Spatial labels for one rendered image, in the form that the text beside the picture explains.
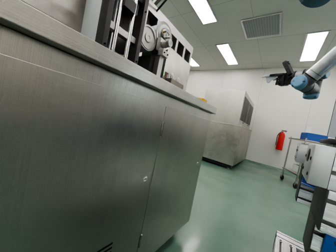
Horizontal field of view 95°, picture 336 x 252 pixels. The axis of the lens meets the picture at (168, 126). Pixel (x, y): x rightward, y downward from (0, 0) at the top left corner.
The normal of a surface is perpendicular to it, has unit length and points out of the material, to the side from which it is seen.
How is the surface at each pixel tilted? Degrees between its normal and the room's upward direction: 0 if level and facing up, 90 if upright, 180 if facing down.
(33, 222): 90
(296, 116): 90
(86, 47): 90
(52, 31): 90
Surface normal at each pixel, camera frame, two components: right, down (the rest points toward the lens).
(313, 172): -0.61, -0.09
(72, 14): 0.80, 0.18
